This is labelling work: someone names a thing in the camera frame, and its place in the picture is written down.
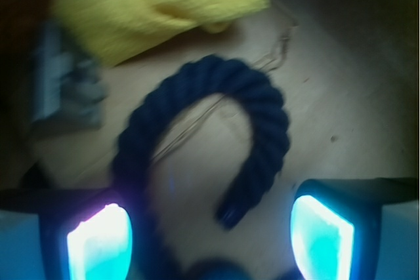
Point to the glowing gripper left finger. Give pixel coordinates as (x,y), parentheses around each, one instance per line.
(64,234)

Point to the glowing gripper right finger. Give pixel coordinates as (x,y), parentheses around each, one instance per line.
(356,228)

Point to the yellow microfiber cloth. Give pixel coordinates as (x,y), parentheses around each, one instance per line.
(116,30)

